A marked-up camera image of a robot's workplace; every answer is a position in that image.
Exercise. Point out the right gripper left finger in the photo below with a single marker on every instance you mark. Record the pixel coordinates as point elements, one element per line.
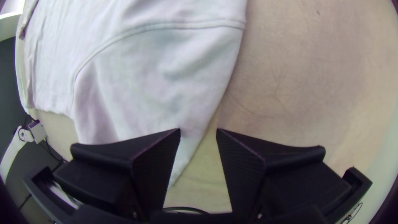
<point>136,174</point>

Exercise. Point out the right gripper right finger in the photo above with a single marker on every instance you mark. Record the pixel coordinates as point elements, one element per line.
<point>267,177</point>

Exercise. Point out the grey t-shirt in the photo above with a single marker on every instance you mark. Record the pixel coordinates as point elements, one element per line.
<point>140,77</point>

